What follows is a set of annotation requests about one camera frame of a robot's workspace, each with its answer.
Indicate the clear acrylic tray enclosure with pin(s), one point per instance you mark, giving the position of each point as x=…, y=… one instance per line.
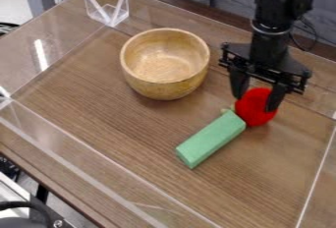
x=98, y=143

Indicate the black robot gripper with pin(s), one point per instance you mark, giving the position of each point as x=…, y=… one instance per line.
x=284, y=73

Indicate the green rectangular block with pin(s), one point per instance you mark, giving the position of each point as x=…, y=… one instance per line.
x=198, y=146

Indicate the light wooden bowl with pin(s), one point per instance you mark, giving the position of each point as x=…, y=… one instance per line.
x=165, y=63

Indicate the red fuzzy ball fruit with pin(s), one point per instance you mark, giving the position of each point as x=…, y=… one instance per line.
x=249, y=107

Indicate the clear acrylic corner bracket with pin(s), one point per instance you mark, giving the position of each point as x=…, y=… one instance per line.
x=108, y=14

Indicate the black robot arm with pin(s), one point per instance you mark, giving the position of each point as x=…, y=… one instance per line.
x=264, y=58

